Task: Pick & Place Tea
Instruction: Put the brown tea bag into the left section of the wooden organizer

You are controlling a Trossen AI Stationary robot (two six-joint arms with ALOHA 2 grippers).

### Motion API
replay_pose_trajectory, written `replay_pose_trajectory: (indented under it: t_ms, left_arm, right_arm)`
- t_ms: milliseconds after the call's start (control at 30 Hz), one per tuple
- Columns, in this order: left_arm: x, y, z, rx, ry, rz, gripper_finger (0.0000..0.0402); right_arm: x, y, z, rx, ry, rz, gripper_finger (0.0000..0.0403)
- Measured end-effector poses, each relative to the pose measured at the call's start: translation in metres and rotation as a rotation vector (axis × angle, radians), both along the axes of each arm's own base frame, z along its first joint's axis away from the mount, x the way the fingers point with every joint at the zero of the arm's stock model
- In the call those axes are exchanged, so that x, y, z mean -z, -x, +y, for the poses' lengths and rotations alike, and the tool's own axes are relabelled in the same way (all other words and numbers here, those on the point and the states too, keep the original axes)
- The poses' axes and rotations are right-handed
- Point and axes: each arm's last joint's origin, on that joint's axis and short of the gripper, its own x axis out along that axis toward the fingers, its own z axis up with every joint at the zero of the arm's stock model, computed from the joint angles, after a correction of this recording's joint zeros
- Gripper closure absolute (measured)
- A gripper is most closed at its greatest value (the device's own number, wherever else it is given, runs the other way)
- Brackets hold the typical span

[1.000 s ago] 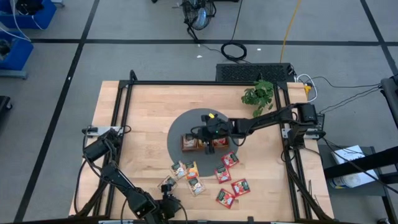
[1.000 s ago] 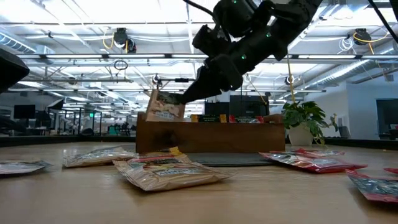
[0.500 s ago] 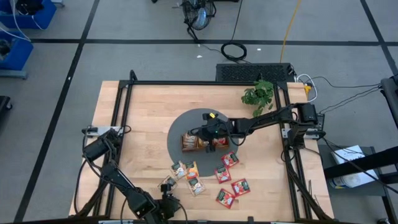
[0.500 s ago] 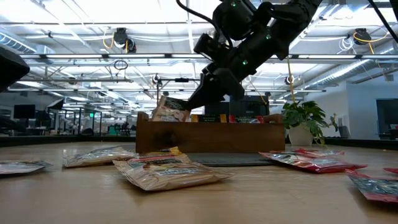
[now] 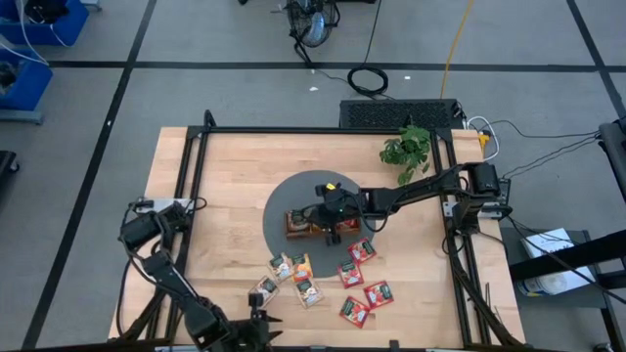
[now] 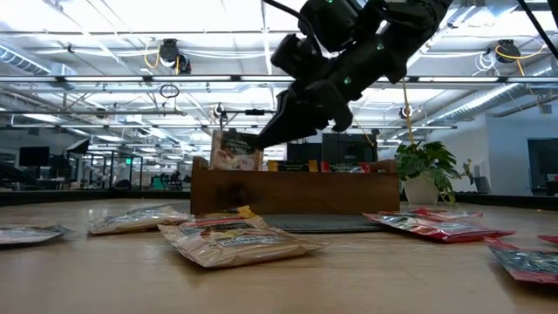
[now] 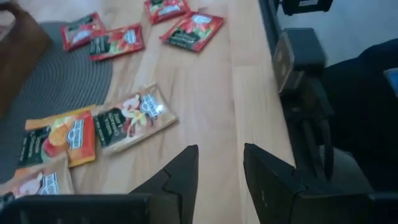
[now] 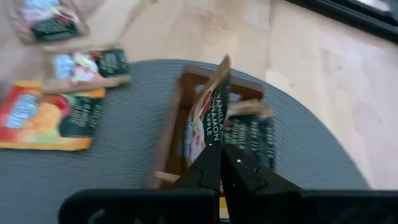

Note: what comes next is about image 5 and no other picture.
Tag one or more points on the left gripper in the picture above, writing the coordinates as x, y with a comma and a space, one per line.
244, 335

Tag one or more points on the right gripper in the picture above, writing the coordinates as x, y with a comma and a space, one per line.
332, 210

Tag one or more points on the wooden three-compartment tray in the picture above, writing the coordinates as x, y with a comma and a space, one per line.
308, 236

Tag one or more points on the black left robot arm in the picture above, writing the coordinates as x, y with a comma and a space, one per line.
171, 281

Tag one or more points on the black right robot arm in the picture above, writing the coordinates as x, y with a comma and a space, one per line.
415, 188

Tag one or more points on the round grey placemat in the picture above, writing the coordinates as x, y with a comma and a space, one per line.
293, 190

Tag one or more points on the potted green plant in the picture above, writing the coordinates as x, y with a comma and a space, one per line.
408, 149

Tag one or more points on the black perforated computer case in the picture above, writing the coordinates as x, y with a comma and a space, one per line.
391, 115

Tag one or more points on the yellow power plug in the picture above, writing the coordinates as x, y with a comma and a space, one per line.
483, 141

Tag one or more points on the black floor fan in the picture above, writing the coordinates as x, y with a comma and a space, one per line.
313, 24

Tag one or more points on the white paper bag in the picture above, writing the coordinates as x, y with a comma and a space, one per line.
540, 243

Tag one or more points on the black shelf cart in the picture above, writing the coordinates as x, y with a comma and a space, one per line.
562, 256

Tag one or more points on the black chair base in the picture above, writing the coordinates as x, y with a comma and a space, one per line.
6, 163

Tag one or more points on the blue storage bin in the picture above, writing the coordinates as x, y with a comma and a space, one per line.
29, 88
73, 27

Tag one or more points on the black frame bracket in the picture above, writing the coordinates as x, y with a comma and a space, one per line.
393, 344

